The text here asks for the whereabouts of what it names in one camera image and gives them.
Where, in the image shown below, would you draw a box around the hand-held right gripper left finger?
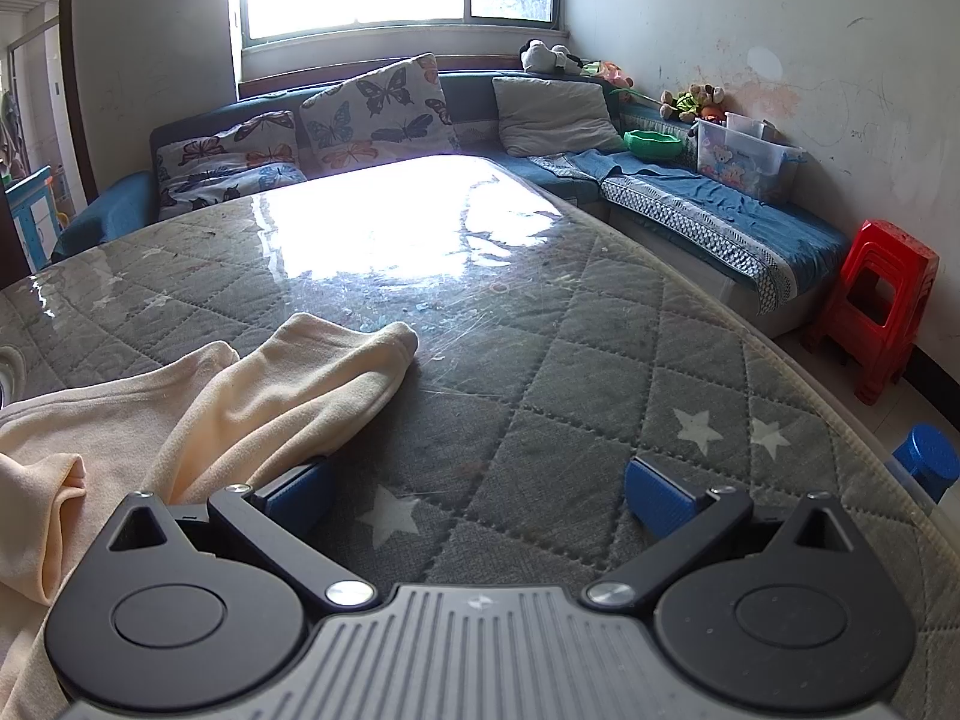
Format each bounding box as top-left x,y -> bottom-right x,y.
105,457 -> 376,608

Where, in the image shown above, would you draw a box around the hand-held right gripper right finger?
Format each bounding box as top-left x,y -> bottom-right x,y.
585,456 -> 856,608

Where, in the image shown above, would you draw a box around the cream knit garment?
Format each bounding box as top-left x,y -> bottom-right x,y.
0,313 -> 419,720

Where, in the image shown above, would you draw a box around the blue plastic stool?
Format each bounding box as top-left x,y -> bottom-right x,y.
892,424 -> 960,503

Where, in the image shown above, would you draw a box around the blue patterned sofa cover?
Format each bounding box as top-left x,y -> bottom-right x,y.
529,148 -> 852,316

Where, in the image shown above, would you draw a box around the red plastic stool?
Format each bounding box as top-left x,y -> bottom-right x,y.
801,220 -> 940,406

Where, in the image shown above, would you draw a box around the clear plastic storage box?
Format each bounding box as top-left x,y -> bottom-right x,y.
694,118 -> 803,205

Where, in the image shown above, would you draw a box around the green bowl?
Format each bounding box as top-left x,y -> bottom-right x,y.
624,130 -> 683,160

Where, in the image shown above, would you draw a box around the large butterfly print pillow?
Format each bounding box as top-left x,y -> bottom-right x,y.
298,52 -> 460,175

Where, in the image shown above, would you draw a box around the small clear plastic box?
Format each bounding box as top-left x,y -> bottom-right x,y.
724,112 -> 781,142

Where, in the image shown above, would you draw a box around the light blue cabinet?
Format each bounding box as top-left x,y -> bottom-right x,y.
4,165 -> 65,271

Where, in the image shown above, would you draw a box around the grey pillow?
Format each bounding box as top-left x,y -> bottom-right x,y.
493,76 -> 627,158

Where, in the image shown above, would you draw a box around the brown plush toys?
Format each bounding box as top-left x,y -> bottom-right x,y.
660,82 -> 728,125

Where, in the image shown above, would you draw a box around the pink and green plush toy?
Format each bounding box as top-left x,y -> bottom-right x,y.
585,60 -> 635,91

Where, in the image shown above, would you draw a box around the blue corner sofa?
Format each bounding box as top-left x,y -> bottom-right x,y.
51,69 -> 852,316

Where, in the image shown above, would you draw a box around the white and black plush toy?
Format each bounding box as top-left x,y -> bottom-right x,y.
520,40 -> 586,76

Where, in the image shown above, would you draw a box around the dark brown door frame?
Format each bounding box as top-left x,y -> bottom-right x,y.
60,0 -> 102,200

